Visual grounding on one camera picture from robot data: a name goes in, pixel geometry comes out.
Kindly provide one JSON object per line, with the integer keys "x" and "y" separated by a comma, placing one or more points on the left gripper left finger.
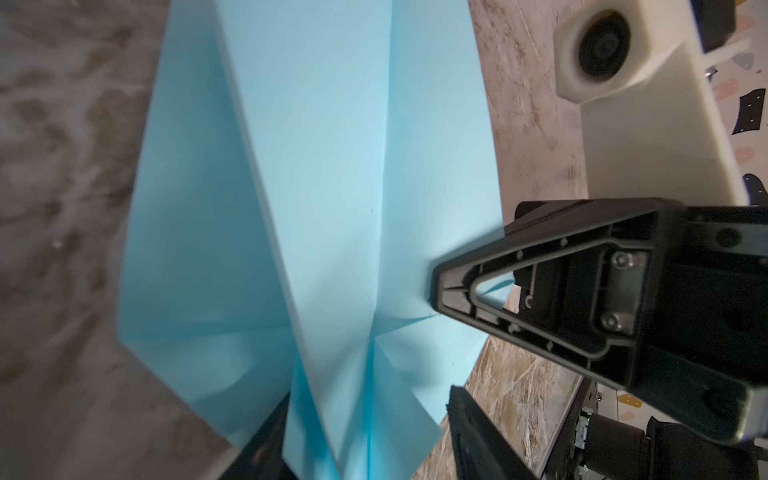
{"x": 261, "y": 458}

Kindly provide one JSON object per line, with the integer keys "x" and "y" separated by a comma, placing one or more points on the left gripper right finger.
{"x": 480, "y": 451}

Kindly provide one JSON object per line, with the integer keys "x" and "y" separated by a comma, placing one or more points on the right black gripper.
{"x": 576, "y": 282}

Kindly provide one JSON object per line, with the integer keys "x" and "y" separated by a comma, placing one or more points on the light blue paper sheet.
{"x": 305, "y": 166}

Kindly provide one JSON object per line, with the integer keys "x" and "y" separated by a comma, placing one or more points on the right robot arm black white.
{"x": 664, "y": 449}

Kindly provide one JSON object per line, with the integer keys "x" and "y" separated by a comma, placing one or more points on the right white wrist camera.
{"x": 651, "y": 126}

